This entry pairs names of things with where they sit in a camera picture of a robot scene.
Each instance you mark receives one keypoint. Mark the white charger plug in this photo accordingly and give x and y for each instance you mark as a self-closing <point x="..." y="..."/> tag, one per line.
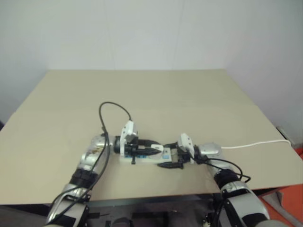
<point x="159" y="148"/>

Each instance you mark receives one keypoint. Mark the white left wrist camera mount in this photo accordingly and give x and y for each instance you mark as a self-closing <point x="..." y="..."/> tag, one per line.
<point x="129" y="128"/>

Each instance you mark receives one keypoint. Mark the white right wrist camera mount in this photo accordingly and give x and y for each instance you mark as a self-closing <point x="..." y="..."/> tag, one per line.
<point x="186" y="143"/>

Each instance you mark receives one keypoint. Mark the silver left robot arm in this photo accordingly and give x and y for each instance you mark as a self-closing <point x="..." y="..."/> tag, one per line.
<point x="94" y="151"/>

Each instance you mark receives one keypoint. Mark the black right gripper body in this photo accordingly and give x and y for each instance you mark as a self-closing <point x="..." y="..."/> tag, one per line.
<point x="181" y="156"/>

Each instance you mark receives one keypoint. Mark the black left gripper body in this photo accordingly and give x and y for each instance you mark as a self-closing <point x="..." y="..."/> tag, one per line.
<point x="132" y="149"/>

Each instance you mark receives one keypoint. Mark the orange floor mat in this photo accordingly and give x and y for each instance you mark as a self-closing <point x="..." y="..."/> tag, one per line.
<point x="291" y="194"/>

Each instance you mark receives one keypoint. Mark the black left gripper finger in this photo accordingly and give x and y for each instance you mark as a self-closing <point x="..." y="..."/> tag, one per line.
<point x="149" y="142"/>
<point x="149" y="151"/>

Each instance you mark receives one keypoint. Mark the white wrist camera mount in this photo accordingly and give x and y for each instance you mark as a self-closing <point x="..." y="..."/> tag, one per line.
<point x="129" y="128"/>
<point x="186" y="143"/>

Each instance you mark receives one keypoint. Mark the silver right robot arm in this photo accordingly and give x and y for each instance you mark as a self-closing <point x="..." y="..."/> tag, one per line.
<point x="246" y="201"/>

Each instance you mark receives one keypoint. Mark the white power strip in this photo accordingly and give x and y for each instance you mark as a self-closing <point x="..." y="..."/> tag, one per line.
<point x="166" y="157"/>

